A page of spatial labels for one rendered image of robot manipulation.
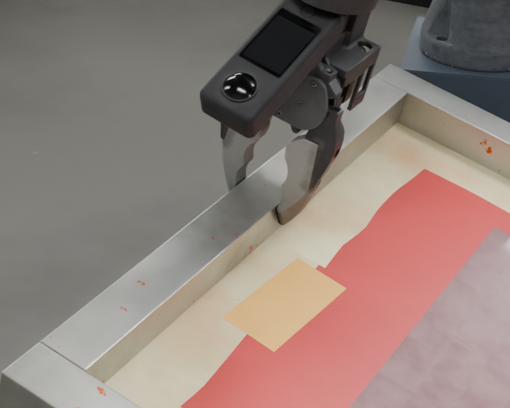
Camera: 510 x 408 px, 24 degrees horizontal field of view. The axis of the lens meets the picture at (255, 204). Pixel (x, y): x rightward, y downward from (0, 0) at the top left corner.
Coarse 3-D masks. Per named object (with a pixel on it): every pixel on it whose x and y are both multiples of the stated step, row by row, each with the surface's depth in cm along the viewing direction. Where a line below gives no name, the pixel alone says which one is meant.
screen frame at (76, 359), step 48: (384, 96) 112; (432, 96) 114; (480, 144) 112; (240, 192) 95; (192, 240) 88; (240, 240) 91; (144, 288) 83; (192, 288) 86; (48, 336) 77; (96, 336) 78; (144, 336) 82; (0, 384) 74; (48, 384) 74; (96, 384) 75
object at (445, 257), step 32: (416, 192) 107; (448, 192) 108; (384, 224) 102; (416, 224) 103; (448, 224) 104; (480, 224) 105; (352, 256) 97; (384, 256) 98; (416, 256) 99; (448, 256) 100; (480, 256) 101; (384, 288) 95; (416, 288) 96; (448, 288) 97; (480, 288) 98; (416, 320) 93; (448, 320) 93; (480, 320) 94; (480, 352) 91
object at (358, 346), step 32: (352, 288) 94; (320, 320) 90; (352, 320) 91; (384, 320) 92; (256, 352) 86; (288, 352) 86; (320, 352) 87; (352, 352) 88; (384, 352) 89; (416, 352) 90; (448, 352) 90; (224, 384) 82; (256, 384) 83; (288, 384) 84; (320, 384) 84; (352, 384) 85; (384, 384) 86; (416, 384) 87; (448, 384) 88; (480, 384) 88
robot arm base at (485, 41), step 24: (432, 0) 139; (456, 0) 134; (480, 0) 132; (504, 0) 132; (432, 24) 137; (456, 24) 134; (480, 24) 133; (504, 24) 132; (432, 48) 137; (456, 48) 134; (480, 48) 133; (504, 48) 133
